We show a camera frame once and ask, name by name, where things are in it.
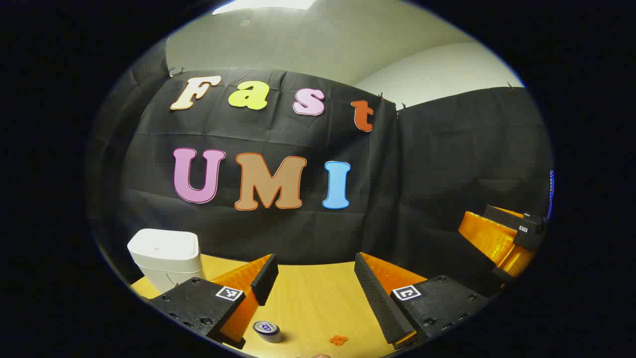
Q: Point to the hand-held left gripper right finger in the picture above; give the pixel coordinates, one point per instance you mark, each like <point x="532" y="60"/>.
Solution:
<point x="382" y="298"/>

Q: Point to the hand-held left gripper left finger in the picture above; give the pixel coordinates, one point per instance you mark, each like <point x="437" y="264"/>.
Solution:
<point x="266" y="278"/>

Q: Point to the black backdrop cloth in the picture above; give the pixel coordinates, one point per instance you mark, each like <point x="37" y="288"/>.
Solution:
<point x="422" y="174"/>

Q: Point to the orange paper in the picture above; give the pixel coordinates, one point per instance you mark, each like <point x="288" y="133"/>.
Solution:
<point x="338" y="340"/>

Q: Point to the ceiling light panel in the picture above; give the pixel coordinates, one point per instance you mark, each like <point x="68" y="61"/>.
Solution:
<point x="263" y="5"/>

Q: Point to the white desktop garbage bin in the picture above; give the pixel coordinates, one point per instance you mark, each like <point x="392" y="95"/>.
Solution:
<point x="164" y="248"/>

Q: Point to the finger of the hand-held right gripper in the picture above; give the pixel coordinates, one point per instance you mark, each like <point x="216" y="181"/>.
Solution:
<point x="492" y="238"/>

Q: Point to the wooden desktop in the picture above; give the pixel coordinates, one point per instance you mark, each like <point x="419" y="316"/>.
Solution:
<point x="313" y="298"/>

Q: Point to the silver blue pop can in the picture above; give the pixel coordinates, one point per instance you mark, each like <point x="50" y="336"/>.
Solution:
<point x="268" y="332"/>

